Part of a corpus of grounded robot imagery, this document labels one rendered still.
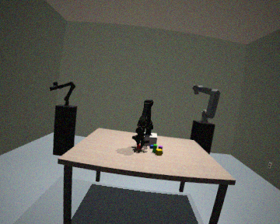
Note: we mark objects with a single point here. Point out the yellow cube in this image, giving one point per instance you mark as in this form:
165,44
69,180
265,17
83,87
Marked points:
159,152

